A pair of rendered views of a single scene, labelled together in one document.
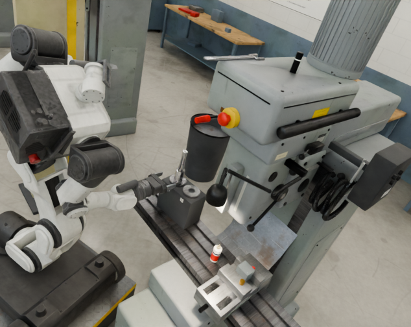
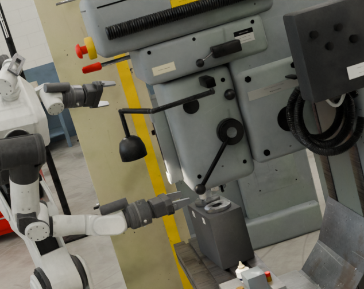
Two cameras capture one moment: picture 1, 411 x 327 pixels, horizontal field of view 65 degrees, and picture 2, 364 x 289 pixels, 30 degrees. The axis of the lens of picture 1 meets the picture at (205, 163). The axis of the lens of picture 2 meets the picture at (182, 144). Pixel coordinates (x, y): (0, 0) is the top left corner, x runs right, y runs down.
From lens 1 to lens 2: 1.46 m
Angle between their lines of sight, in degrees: 43
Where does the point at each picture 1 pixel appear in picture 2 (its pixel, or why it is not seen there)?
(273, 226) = (351, 228)
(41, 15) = (87, 75)
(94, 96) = (3, 86)
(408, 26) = not seen: outside the picture
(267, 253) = (348, 276)
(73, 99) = not seen: outside the picture
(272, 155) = (145, 70)
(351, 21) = not seen: outside the picture
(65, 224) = (54, 268)
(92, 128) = (14, 121)
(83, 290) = not seen: outside the picture
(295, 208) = (355, 178)
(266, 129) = (95, 36)
